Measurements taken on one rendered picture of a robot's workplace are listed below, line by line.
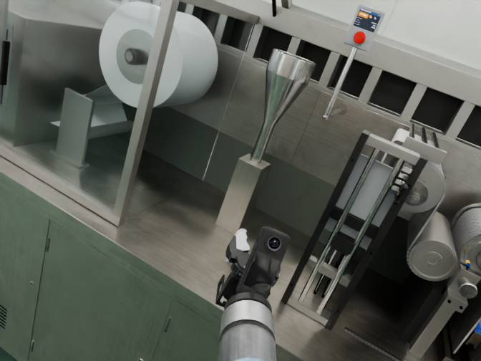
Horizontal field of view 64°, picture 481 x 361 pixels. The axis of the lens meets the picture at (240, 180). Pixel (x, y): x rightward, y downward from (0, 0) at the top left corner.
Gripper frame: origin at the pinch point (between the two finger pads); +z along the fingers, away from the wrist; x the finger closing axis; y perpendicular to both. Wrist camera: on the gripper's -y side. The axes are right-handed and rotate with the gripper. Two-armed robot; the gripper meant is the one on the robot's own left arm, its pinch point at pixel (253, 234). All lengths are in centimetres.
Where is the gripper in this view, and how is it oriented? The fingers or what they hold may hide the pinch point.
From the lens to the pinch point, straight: 74.5
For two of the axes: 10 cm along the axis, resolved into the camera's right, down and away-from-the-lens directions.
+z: 0.3, -3.9, 9.2
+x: 9.0, 4.2, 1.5
